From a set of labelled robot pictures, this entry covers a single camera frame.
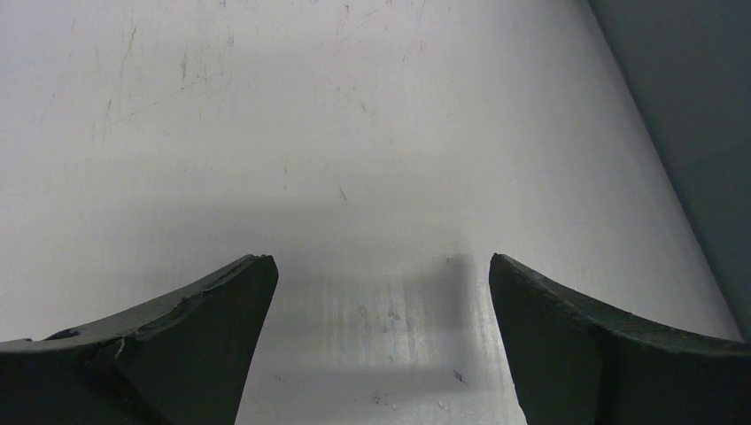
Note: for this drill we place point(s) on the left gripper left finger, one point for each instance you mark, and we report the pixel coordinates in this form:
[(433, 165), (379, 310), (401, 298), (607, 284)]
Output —
[(181, 358)]

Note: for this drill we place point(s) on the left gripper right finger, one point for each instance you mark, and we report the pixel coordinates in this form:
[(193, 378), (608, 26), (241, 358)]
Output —
[(577, 360)]

